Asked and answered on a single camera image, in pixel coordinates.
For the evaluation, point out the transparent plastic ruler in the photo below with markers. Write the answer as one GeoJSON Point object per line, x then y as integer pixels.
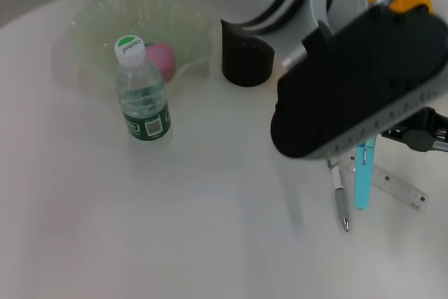
{"type": "Point", "coordinates": [395, 181]}

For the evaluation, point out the pink plush peach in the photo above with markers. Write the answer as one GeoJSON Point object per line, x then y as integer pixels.
{"type": "Point", "coordinates": [162, 59]}

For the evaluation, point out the grey white ballpoint pen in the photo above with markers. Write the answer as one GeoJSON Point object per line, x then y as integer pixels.
{"type": "Point", "coordinates": [341, 201]}

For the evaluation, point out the black mesh pen holder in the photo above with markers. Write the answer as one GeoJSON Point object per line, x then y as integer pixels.
{"type": "Point", "coordinates": [245, 61]}

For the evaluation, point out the clear green-label water bottle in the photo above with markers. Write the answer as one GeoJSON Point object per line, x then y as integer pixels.
{"type": "Point", "coordinates": [145, 127]}

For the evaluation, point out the light blue scissors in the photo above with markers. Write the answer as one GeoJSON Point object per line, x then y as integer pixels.
{"type": "Point", "coordinates": [364, 180]}

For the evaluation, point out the translucent green ruffled bowl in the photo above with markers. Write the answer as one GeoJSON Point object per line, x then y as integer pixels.
{"type": "Point", "coordinates": [98, 29]}

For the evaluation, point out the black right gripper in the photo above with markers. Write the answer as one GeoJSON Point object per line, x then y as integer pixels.
{"type": "Point", "coordinates": [427, 131]}

